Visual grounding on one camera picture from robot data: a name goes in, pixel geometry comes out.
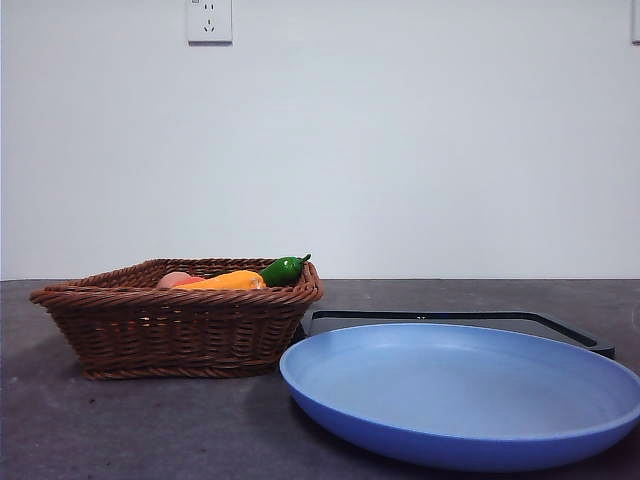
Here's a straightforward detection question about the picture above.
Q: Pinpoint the blue round plate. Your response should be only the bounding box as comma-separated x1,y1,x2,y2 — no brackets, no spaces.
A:
278,322,640,460

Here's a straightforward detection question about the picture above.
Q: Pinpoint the brown wicker basket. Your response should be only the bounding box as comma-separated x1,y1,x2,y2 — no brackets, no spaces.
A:
28,257,324,381

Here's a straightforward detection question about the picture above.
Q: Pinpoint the green chili pepper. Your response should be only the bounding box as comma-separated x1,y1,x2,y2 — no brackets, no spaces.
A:
258,253,312,288

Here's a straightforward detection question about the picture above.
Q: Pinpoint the tan egg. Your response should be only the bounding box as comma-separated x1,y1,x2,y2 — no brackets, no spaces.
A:
157,271,193,290

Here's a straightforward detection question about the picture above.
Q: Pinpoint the black rectangular tray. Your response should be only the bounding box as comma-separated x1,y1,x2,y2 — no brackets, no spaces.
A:
299,308,616,359

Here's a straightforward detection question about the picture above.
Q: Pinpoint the white wall power outlet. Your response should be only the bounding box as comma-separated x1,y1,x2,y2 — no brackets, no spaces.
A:
187,0,234,47

